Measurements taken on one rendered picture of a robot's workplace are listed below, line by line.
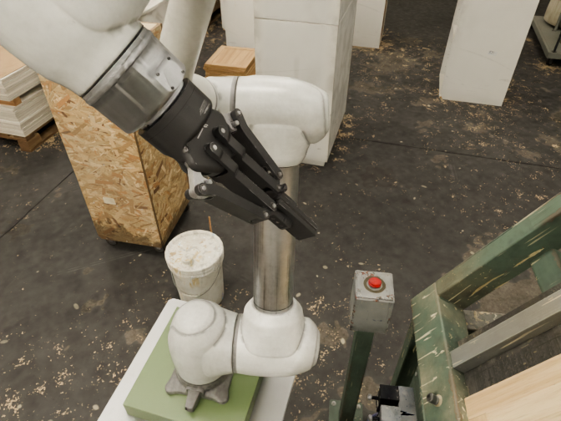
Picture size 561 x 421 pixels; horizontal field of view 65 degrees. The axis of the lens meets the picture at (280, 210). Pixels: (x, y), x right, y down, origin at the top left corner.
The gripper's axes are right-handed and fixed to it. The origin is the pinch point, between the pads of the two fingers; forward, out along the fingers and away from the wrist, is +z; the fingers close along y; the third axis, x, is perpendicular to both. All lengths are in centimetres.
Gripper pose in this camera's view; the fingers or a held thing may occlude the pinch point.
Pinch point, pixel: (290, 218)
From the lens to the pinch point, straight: 54.1
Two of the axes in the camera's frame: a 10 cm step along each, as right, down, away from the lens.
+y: 2.5, -7.8, 5.7
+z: 6.5, 5.7, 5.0
